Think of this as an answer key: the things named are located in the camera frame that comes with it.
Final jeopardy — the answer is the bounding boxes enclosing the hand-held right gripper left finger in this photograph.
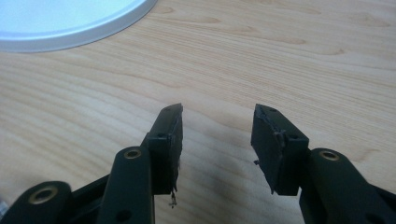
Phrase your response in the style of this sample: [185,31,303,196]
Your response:
[140,103,184,209]

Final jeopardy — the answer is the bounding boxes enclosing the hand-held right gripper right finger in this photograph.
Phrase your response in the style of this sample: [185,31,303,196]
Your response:
[250,104,310,196]

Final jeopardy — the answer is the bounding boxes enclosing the white round plate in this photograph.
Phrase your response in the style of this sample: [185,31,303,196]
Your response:
[0,0,159,53]

